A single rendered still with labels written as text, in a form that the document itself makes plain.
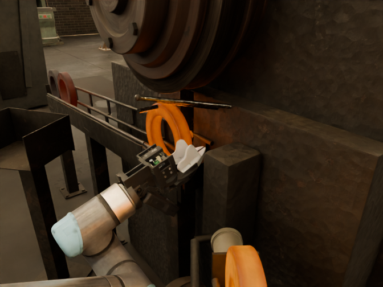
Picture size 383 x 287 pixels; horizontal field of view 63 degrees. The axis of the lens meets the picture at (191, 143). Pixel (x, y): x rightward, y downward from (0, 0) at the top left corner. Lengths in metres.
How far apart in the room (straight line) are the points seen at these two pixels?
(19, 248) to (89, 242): 1.14
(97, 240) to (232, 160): 0.30
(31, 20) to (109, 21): 2.90
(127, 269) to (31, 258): 1.08
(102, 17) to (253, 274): 0.60
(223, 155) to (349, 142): 0.22
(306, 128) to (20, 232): 1.57
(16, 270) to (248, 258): 1.35
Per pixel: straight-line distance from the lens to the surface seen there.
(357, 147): 0.55
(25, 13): 3.59
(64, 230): 0.63
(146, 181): 0.66
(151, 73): 0.73
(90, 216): 0.63
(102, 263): 0.68
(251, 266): 0.42
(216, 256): 0.52
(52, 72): 1.77
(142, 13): 0.59
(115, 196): 0.64
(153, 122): 0.85
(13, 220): 1.98
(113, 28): 0.73
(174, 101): 0.65
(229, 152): 0.63
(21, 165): 1.12
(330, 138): 0.57
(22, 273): 1.64
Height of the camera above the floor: 1.08
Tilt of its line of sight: 25 degrees down
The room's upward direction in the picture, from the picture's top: straight up
